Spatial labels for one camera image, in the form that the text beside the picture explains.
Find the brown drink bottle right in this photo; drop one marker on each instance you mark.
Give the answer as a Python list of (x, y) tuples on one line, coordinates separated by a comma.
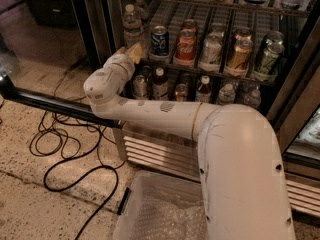
[(203, 90)]

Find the shelf water bottle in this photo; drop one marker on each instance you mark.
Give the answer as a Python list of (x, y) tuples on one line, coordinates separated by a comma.
[(252, 98), (226, 95)]

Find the silver diet soda can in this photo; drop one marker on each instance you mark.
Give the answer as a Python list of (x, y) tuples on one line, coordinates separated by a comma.
[(211, 53)]

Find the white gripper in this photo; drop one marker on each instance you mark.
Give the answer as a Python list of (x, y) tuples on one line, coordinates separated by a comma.
[(122, 60)]

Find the brown drink bottle left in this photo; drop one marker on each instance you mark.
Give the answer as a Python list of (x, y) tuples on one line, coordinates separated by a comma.
[(160, 85)]

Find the clear water bottle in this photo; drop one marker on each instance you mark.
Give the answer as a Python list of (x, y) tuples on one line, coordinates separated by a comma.
[(142, 11), (133, 29)]

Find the rear red soda can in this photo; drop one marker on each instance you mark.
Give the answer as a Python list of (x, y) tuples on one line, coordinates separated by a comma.
[(190, 24)]

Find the bubble wrap sheet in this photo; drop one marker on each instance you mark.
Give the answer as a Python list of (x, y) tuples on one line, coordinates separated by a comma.
[(165, 216)]

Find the green soda can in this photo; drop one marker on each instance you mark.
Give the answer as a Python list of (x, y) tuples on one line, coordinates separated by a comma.
[(268, 56)]

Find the silver can bottom shelf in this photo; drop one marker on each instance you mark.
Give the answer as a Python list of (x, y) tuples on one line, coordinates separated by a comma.
[(140, 87)]

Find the gold can bottom shelf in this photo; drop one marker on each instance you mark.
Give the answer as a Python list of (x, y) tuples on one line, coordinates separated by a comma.
[(181, 92)]

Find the bottom shelf water bottle right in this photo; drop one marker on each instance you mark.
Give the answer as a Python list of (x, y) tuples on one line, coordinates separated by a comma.
[(252, 98)]

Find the red Coca-Cola can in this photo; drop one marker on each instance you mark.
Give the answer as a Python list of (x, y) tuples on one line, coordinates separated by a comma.
[(185, 48)]

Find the bottom shelf water bottle left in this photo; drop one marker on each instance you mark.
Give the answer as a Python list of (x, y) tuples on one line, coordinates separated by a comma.
[(226, 95)]

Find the brown drink bottle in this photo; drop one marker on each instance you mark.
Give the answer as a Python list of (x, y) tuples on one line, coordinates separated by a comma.
[(160, 85), (203, 90)]

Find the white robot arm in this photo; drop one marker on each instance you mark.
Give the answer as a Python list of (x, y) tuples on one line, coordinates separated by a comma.
[(241, 170)]

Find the gold soda can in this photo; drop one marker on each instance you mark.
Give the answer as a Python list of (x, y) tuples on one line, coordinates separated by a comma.
[(237, 63)]

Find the open glass fridge door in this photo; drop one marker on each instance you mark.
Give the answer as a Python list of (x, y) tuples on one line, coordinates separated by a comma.
[(48, 49)]

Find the blue Pepsi can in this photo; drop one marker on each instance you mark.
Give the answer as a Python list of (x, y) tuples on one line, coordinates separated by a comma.
[(160, 41)]

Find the clear plastic bin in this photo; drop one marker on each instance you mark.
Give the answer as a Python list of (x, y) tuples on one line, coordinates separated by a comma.
[(135, 196)]

